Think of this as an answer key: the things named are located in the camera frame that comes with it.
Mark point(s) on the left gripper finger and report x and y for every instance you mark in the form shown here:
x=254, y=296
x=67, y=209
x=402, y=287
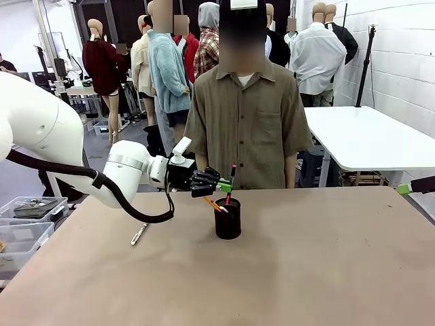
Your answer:
x=207, y=177
x=204, y=191

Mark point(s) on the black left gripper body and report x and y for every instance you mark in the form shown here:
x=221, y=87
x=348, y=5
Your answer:
x=180, y=178

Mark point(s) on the yellow pencil pink eraser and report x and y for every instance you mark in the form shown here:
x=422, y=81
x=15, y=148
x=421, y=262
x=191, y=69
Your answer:
x=212, y=203

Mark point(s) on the black marker pink cap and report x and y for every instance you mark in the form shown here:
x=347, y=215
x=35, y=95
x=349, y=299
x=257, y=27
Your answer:
x=233, y=173

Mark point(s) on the person's right forearm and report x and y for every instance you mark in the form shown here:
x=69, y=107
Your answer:
x=201, y=162

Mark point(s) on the person's left forearm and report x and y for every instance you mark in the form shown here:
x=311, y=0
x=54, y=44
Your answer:
x=290, y=169

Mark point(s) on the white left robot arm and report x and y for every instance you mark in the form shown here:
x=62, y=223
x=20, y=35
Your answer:
x=34, y=119

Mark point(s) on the black mesh pen holder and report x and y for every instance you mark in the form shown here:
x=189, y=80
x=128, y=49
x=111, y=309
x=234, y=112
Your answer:
x=227, y=222

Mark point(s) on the white pen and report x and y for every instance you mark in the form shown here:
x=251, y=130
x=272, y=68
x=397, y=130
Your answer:
x=139, y=234

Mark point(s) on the person in olive shirt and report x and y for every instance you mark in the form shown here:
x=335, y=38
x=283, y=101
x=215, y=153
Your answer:
x=244, y=129

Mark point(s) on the white side table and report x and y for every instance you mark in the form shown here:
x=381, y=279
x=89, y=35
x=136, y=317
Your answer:
x=367, y=136

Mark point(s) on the white floor crate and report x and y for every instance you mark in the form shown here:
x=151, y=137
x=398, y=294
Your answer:
x=101, y=128

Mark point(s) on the mannequin in blue fleece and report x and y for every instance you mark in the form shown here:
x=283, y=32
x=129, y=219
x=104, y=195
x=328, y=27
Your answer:
x=168, y=74

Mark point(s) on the mannequin in cream jacket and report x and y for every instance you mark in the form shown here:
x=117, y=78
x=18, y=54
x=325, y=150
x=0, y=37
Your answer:
x=141, y=68

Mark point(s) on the clear plastic bin with tray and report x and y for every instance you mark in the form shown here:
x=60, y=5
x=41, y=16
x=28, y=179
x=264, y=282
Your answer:
x=59, y=208

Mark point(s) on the mannequin in plaid hoodie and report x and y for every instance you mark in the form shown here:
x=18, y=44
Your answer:
x=208, y=51

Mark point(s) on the black tripod stand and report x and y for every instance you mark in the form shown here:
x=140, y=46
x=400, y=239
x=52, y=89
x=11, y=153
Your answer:
x=365, y=68

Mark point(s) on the mannequin in red jacket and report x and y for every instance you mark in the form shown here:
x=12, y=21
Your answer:
x=191, y=47

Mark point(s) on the mannequin in maroon sweater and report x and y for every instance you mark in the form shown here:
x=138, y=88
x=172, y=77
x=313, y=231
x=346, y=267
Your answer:
x=102, y=68

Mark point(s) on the mannequin in black jacket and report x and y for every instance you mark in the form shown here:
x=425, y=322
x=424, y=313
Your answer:
x=277, y=44

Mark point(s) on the mannequin in black blazer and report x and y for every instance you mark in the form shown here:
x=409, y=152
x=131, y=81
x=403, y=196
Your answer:
x=350, y=42

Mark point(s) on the mannequin in white shirt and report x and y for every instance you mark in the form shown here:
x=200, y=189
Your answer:
x=317, y=61

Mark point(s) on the seated person in black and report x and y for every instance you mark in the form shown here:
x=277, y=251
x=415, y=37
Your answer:
x=7, y=64

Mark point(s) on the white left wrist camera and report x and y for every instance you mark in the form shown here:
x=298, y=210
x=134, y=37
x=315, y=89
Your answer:
x=182, y=146

